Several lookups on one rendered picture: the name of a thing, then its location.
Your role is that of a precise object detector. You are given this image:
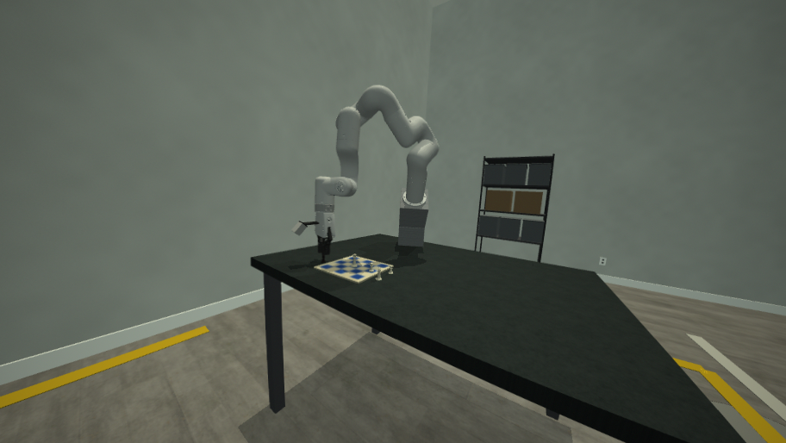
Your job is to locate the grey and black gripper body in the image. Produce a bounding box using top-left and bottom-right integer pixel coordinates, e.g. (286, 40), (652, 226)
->
(315, 211), (335, 238)

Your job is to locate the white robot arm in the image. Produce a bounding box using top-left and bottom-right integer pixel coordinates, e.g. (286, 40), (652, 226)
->
(315, 85), (439, 212)

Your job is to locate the blue and cream chessboard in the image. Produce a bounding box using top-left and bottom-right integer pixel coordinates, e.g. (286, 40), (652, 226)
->
(314, 256), (390, 284)

